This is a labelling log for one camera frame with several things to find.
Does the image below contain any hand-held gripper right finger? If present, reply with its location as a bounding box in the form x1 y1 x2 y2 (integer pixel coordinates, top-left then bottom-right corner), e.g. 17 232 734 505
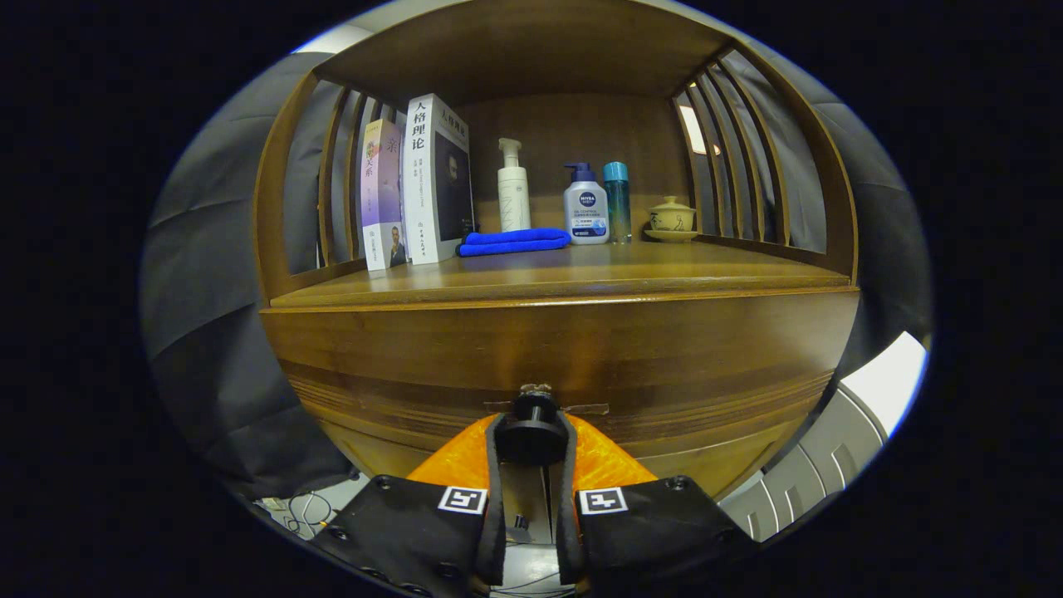
555 411 757 595

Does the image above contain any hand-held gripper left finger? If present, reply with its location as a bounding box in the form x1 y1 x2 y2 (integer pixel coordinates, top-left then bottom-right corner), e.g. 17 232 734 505
311 413 507 598

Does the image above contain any black drawer knob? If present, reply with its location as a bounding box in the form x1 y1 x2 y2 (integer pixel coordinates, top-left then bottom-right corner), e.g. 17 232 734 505
495 384 571 466

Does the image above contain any brown wooden drawer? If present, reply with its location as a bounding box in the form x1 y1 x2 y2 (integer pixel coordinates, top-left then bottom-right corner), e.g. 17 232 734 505
264 291 860 474

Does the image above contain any wooden cabinet door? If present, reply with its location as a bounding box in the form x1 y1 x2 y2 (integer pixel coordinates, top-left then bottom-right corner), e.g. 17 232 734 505
320 415 491 483
631 399 831 501

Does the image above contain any wooden countertop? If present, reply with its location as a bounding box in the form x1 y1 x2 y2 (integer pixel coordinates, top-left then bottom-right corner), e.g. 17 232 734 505
270 237 860 312

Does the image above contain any brown wooden cabinet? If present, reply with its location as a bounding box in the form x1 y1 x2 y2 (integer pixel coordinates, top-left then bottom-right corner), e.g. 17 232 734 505
253 0 865 503

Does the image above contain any blue folded cloth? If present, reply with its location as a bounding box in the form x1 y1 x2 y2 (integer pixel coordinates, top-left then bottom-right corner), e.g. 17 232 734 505
456 228 572 257

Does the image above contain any white bottle with blue pump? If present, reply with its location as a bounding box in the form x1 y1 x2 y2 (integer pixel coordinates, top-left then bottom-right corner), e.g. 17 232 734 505
563 162 610 246

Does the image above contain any yellow lidded teacup with saucer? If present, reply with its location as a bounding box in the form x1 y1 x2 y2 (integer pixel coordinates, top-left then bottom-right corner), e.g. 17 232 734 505
644 196 700 243

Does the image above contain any teal glass bottle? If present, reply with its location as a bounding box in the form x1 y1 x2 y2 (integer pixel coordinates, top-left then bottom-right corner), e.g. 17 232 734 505
602 161 633 244

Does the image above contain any white sheet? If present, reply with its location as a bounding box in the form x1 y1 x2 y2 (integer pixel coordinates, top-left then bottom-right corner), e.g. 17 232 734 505
839 331 928 437

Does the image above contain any thick white book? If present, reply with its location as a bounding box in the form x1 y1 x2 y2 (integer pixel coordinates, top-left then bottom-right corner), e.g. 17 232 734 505
403 93 476 267

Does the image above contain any purple and white book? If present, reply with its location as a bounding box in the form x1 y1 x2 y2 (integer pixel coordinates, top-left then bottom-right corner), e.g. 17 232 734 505
360 119 409 272

